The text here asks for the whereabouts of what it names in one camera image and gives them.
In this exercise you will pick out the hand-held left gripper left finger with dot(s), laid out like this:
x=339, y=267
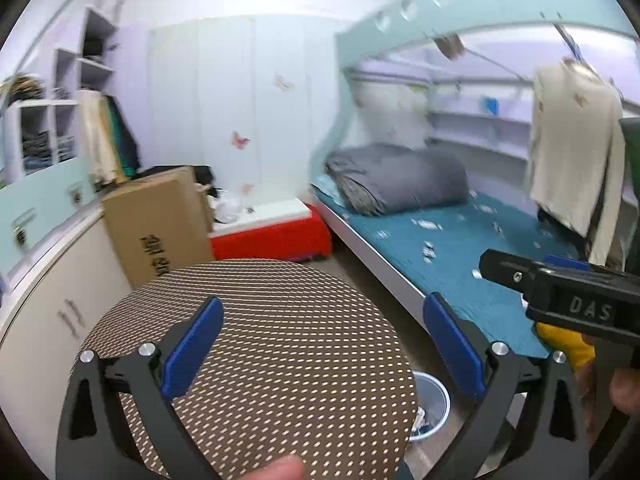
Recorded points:
x=192, y=350

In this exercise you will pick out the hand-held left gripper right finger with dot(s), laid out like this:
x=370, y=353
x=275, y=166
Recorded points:
x=452, y=347

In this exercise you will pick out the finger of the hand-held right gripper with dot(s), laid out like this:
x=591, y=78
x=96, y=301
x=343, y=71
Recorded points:
x=565, y=263
x=505, y=267

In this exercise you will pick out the light blue plastic bin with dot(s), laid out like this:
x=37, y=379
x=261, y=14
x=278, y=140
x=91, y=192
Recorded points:
x=434, y=400

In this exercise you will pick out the person's right hand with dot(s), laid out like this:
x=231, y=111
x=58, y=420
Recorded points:
x=627, y=391

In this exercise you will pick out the person's left hand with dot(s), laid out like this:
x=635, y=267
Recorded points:
x=277, y=470

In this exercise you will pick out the bed with teal sheet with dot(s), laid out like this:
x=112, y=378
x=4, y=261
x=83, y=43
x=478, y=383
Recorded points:
x=450, y=245

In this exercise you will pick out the round polka dot table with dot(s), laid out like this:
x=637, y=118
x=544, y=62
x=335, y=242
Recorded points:
x=280, y=360

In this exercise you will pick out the cream sweater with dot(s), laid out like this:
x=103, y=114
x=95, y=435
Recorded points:
x=575, y=155

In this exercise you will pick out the dark green garment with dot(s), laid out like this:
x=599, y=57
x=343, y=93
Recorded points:
x=631, y=160

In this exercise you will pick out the large cardboard box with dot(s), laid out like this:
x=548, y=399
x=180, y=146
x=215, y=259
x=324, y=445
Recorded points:
x=155, y=230

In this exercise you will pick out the red bench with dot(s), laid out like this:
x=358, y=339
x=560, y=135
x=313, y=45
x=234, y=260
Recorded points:
x=272, y=241

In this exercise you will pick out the grey duvet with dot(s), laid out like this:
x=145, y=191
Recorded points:
x=400, y=180

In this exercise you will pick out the white crumpled plastic bag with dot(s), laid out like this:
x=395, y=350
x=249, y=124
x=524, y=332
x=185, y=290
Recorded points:
x=227, y=208

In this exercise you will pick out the white cabinet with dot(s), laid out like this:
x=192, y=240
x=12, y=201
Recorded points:
x=45, y=300

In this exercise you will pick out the small blue box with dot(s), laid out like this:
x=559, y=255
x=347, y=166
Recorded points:
x=491, y=105

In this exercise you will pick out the butterfly sticker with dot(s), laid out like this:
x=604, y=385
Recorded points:
x=240, y=140
x=282, y=82
x=247, y=189

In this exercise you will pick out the pine cone ornament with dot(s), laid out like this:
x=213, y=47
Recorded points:
x=76, y=196
x=19, y=236

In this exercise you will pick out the metal rod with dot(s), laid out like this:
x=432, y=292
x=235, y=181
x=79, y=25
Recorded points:
x=500, y=67

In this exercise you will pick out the teal drawer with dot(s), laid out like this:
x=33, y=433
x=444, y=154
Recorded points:
x=25, y=225
x=65, y=180

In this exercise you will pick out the blue clothes hanger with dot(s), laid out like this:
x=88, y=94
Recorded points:
x=575, y=54

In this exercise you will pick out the black jacket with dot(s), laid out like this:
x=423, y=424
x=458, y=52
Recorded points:
x=129, y=137

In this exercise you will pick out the brown hanging cloth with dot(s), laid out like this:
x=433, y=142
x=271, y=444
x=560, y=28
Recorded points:
x=450, y=46

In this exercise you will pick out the cream jacket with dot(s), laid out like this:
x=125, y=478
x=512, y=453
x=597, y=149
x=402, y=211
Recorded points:
x=96, y=137

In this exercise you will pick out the folded blue jeans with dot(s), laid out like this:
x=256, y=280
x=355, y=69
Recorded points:
x=63, y=147

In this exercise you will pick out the white wardrobe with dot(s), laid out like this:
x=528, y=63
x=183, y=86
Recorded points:
x=225, y=100

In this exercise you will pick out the dark grey folded clothes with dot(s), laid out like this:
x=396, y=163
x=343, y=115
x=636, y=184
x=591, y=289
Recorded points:
x=36, y=149

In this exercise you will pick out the teal bunk bed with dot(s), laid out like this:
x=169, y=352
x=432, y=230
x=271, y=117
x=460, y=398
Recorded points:
x=450, y=5

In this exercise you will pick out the lavender cubby shelf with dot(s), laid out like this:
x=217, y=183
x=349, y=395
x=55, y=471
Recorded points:
x=65, y=70

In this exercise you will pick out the olive clothes pile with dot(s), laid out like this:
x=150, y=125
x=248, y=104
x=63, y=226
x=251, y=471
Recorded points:
x=20, y=87

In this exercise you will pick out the black folded clothes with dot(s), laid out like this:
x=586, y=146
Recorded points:
x=92, y=47

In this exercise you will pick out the lavender wall shelf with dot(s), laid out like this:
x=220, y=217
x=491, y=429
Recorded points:
x=480, y=130

